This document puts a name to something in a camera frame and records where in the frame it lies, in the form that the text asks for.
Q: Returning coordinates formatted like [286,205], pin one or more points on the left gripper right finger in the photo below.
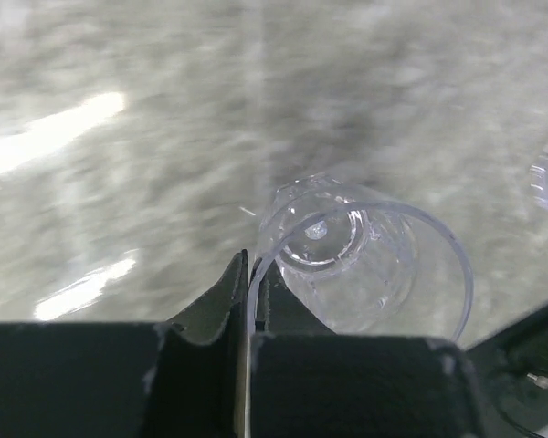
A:
[305,381]

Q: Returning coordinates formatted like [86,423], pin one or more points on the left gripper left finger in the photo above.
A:
[174,378]

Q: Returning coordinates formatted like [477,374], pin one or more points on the clear glass five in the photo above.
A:
[346,259]

